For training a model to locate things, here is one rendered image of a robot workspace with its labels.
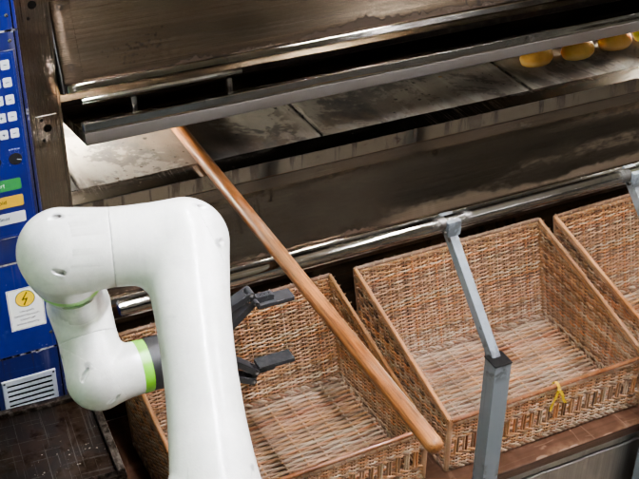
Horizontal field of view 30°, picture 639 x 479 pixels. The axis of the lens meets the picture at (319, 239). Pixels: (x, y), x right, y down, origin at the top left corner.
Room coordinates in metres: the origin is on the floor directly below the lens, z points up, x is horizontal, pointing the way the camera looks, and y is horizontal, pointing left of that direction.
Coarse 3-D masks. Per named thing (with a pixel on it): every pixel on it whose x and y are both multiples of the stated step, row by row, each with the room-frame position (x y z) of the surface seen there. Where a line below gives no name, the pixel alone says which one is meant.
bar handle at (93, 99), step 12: (216, 72) 2.17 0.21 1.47; (228, 72) 2.18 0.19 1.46; (240, 72) 2.19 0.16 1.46; (156, 84) 2.12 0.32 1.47; (168, 84) 2.12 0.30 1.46; (180, 84) 2.13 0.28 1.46; (192, 84) 2.15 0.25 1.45; (228, 84) 2.17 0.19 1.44; (96, 96) 2.06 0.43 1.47; (108, 96) 2.07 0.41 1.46; (120, 96) 2.08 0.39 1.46; (132, 96) 2.09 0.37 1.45; (132, 108) 2.08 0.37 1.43
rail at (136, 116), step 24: (576, 24) 2.51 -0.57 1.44; (600, 24) 2.54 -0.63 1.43; (456, 48) 2.37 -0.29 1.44; (480, 48) 2.39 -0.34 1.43; (336, 72) 2.24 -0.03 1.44; (360, 72) 2.26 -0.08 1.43; (216, 96) 2.13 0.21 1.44; (240, 96) 2.14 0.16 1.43; (264, 96) 2.17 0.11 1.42; (96, 120) 2.02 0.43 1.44; (120, 120) 2.03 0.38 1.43; (144, 120) 2.05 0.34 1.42
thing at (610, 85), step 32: (512, 96) 2.67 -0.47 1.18; (544, 96) 2.67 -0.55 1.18; (576, 96) 2.70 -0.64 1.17; (608, 96) 2.74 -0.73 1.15; (384, 128) 2.49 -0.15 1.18; (416, 128) 2.49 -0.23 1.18; (448, 128) 2.53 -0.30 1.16; (224, 160) 2.33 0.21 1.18; (256, 160) 2.33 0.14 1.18; (288, 160) 2.35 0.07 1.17; (320, 160) 2.38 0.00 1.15; (96, 192) 2.18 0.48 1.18; (128, 192) 2.18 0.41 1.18; (160, 192) 2.21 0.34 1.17; (192, 192) 2.24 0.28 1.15
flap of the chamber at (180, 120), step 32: (480, 32) 2.57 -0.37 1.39; (512, 32) 2.55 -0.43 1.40; (608, 32) 2.54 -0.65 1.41; (288, 64) 2.40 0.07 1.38; (320, 64) 2.38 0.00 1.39; (352, 64) 2.37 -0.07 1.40; (448, 64) 2.35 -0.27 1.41; (160, 96) 2.21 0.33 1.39; (192, 96) 2.20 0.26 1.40; (288, 96) 2.19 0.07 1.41; (320, 96) 2.22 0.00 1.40; (128, 128) 2.04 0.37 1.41; (160, 128) 2.06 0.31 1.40
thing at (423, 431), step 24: (192, 144) 2.35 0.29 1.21; (216, 168) 2.24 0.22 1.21; (240, 216) 2.08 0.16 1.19; (264, 240) 1.97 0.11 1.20; (288, 264) 1.88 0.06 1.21; (312, 288) 1.80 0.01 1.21; (336, 312) 1.73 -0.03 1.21; (336, 336) 1.68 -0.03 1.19; (360, 360) 1.60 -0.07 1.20; (384, 384) 1.53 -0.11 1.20; (408, 408) 1.47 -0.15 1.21; (432, 432) 1.41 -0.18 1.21
